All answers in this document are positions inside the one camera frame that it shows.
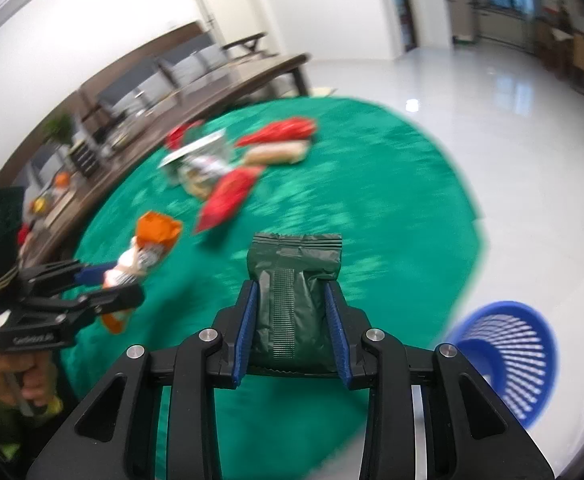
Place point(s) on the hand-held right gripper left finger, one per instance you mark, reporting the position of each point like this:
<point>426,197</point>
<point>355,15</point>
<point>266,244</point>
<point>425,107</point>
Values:
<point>244,332</point>

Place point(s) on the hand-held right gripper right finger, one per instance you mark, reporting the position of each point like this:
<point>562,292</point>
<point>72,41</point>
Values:
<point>339,335</point>

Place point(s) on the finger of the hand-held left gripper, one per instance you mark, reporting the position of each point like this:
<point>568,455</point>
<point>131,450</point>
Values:
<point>116,300</point>
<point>94,274</point>

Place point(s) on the dark green snack packet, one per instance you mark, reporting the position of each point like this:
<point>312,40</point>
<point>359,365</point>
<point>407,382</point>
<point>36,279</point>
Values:
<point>297,285</point>

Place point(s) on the orange snack wrapper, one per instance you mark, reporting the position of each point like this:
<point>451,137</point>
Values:
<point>156,232</point>

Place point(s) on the blue plastic basket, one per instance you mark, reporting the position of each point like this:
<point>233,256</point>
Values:
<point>507,355</point>

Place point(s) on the person's left hand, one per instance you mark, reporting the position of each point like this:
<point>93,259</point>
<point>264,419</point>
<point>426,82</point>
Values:
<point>39,377</point>

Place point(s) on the yellow fruit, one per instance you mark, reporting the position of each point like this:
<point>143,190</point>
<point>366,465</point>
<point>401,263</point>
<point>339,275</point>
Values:
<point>38,206</point>

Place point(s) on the orange fruit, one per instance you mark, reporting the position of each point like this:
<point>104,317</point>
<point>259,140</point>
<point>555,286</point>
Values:
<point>61,180</point>

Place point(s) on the plant in black studded pot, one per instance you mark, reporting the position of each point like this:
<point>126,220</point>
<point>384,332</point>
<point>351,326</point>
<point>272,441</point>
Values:
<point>82,159</point>

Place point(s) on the green floral tablecloth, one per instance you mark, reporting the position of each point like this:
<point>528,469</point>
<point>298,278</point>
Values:
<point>347,200</point>

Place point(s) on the red snack packet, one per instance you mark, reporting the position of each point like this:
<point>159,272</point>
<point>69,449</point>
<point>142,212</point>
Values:
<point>226,197</point>

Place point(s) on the clear plastic container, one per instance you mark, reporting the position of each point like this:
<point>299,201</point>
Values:
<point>204,175</point>

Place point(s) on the white and green carton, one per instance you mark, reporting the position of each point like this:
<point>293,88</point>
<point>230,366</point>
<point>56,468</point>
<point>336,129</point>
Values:
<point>196,147</point>

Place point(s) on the crushed red can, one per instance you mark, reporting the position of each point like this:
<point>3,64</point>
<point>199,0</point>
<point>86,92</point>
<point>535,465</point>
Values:
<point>179,135</point>

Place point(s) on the tan snack wrapper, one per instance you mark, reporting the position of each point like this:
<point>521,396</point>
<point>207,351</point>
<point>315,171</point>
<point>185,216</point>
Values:
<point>279,154</point>

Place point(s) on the grey two-tone cushion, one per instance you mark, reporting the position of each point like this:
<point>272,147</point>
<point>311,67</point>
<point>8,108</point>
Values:
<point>211,60</point>
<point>126,95</point>
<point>176,76</point>

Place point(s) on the brown wooden coffee table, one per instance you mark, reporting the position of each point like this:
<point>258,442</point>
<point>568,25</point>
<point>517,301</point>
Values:
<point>196,105</point>

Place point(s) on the red crinkled wrapper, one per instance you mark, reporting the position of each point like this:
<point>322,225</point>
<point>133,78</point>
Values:
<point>282,131</point>

